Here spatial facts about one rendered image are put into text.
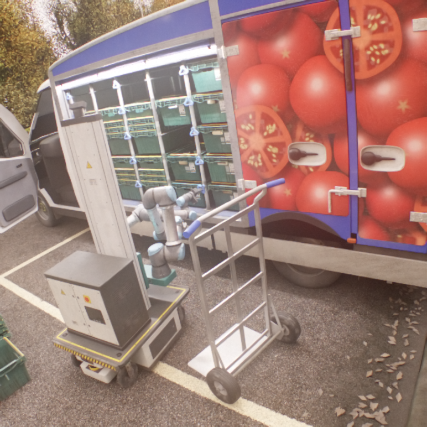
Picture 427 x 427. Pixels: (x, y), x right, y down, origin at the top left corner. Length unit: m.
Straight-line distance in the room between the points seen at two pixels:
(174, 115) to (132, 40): 0.78
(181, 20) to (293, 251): 2.06
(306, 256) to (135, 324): 1.44
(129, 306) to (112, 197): 0.73
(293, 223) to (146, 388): 1.65
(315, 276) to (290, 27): 1.99
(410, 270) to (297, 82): 1.54
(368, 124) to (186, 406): 2.14
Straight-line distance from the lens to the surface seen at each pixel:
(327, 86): 2.47
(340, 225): 2.73
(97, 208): 2.53
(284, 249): 3.01
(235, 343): 2.77
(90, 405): 2.68
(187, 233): 1.62
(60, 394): 2.86
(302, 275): 3.24
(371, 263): 2.81
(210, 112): 3.14
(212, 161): 3.25
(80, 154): 2.46
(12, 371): 3.00
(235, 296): 2.23
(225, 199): 3.32
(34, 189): 5.73
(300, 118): 2.57
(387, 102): 2.40
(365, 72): 2.40
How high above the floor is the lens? 1.89
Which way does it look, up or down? 23 degrees down
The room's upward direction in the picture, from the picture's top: 10 degrees counter-clockwise
